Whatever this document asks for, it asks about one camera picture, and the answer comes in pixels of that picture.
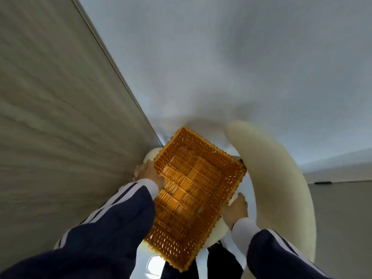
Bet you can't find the person's left hand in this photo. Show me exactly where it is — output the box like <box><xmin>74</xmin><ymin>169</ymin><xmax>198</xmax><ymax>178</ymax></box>
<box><xmin>134</xmin><ymin>159</ymin><xmax>165</xmax><ymax>191</ymax></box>

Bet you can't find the person's right hand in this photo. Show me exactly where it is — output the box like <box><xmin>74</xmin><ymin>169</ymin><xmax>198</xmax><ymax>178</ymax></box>
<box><xmin>220</xmin><ymin>192</ymin><xmax>249</xmax><ymax>230</ymax></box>

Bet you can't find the orange wicker basket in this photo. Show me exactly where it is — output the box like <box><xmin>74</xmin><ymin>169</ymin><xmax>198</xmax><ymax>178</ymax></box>
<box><xmin>144</xmin><ymin>126</ymin><xmax>247</xmax><ymax>273</ymax></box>

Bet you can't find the person's right forearm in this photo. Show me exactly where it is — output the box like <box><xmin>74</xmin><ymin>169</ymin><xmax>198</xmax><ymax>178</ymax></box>
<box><xmin>231</xmin><ymin>217</ymin><xmax>332</xmax><ymax>279</ymax></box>

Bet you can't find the person's left forearm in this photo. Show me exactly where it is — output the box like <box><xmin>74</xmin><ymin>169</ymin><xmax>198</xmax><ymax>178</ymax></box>
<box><xmin>0</xmin><ymin>178</ymin><xmax>160</xmax><ymax>279</ymax></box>

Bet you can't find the person's torso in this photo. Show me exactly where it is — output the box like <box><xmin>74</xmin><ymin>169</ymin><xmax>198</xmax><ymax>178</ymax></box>
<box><xmin>160</xmin><ymin>240</ymin><xmax>245</xmax><ymax>279</ymax></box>

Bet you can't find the beige wood grain wardrobe panel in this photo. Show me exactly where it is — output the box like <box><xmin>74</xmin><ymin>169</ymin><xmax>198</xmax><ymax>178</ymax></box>
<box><xmin>0</xmin><ymin>0</ymin><xmax>163</xmax><ymax>269</ymax></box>

